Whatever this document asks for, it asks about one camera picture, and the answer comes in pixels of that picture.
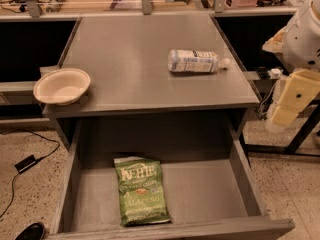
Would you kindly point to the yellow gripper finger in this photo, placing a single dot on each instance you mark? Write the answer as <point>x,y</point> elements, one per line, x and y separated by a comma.
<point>281,116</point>
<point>301,87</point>

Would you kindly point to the black power adapter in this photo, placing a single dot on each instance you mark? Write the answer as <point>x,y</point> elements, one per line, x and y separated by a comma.
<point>25,164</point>

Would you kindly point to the white paper bowl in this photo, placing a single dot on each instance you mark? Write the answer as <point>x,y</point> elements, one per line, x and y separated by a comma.
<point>62,87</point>

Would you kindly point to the grey open drawer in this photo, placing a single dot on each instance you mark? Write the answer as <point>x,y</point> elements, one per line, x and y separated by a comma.
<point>171,176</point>

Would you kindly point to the black shoe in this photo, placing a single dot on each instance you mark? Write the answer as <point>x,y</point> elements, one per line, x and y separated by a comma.
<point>34,231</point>

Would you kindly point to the white wall plug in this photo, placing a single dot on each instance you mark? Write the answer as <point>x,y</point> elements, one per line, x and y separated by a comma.
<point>275,73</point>

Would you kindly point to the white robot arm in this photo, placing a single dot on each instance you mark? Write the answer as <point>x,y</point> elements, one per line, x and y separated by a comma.
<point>299,44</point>

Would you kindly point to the grey counter cabinet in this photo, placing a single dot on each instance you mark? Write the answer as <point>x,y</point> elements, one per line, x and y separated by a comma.
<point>126,56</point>

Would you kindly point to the green jalapeno chip bag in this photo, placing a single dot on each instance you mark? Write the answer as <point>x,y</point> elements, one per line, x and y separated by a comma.
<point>141,194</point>

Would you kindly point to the white plastic bottle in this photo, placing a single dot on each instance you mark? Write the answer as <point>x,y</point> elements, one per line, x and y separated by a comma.
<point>193,61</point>

